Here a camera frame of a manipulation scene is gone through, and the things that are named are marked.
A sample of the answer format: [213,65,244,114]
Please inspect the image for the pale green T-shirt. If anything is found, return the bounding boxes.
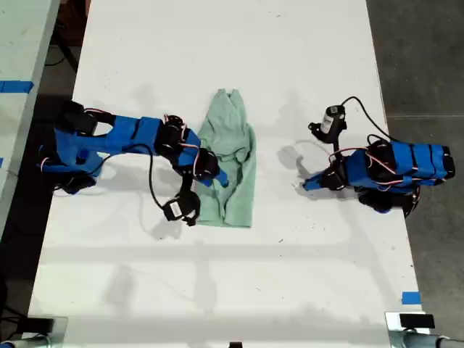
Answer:
[195,88,258,229]

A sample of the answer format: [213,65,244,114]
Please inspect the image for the short blue tape strip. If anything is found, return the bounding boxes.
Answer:
[401,291,423,306]

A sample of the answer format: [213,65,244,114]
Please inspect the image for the small black box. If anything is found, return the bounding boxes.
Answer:
[399,313,436,331]
[25,317,56,334]

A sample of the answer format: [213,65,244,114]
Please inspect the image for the long blue tape strip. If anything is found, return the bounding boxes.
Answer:
[0,80,35,94]

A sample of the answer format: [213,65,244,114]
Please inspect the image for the white side table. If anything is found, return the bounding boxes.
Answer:
[0,0,62,233]

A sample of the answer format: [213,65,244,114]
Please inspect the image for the black camera box on stalk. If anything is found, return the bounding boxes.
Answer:
[160,169,202,228]
[308,104,349,153]

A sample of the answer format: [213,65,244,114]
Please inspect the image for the black camera cable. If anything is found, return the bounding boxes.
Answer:
[340,96,393,141]
[96,144,172,212]

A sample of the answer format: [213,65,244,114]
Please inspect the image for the metal table bracket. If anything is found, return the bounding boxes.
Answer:
[0,315,70,348]
[384,311,464,348]

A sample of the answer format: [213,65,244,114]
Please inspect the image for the black floor cable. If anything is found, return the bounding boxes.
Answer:
[46,28,80,74]

